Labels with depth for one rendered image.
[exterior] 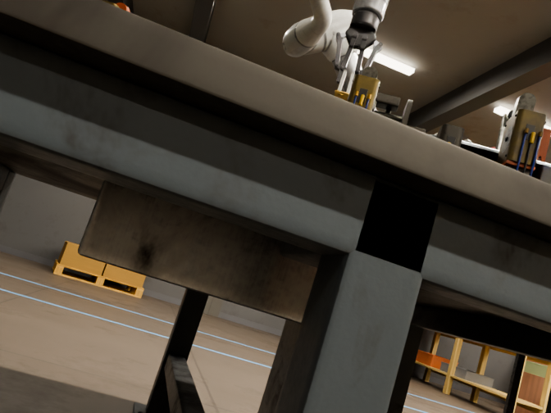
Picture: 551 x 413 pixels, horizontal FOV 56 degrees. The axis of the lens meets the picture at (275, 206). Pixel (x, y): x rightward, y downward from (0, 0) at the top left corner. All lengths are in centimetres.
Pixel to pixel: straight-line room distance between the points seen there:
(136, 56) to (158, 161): 9
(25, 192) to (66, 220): 65
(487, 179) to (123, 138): 32
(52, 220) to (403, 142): 729
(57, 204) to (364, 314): 726
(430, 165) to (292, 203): 12
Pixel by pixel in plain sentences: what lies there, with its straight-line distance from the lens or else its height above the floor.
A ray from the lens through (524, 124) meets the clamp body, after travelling 120.
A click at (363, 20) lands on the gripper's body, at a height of 128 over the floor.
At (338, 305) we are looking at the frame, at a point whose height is 53.
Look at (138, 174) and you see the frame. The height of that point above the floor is 59.
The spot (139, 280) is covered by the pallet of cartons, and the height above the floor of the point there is 20.
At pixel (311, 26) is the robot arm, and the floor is 143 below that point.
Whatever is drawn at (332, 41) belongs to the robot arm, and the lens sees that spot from 206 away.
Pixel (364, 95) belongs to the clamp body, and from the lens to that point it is 118.
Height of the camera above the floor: 52
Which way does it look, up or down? 9 degrees up
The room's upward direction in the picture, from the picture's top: 18 degrees clockwise
